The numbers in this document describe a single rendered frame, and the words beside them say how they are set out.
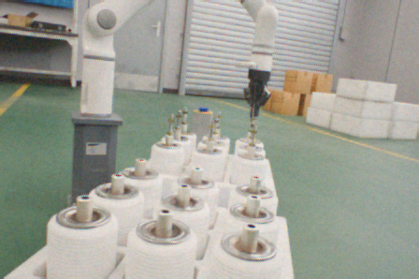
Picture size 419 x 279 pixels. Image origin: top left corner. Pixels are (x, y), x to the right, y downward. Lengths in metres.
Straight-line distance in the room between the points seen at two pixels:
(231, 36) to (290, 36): 1.23
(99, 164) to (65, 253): 0.64
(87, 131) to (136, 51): 5.10
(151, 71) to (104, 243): 5.77
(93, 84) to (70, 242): 0.68
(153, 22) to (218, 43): 1.18
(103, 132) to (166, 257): 0.70
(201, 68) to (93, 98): 5.37
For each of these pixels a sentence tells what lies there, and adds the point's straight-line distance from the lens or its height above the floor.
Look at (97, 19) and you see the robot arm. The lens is 1.11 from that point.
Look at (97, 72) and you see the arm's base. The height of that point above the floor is 0.43.
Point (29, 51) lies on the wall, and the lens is 6.10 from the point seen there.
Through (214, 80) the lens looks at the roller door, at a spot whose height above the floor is 0.31.
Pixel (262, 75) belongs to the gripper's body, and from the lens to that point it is 1.20.
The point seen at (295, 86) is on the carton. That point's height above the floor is 0.39.
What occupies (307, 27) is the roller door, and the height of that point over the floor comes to 1.48.
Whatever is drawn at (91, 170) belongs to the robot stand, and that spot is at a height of 0.14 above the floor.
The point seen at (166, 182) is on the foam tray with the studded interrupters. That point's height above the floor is 0.17.
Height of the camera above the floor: 0.48
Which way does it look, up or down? 10 degrees down
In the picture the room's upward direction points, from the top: 6 degrees clockwise
